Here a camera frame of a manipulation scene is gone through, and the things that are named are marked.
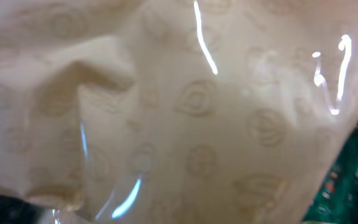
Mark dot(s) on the beige paper bag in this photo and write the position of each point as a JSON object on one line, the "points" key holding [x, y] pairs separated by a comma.
{"points": [[115, 111]]}

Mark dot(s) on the green Nescafe coffee bag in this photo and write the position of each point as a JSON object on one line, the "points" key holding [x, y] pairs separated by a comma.
{"points": [[340, 186]]}

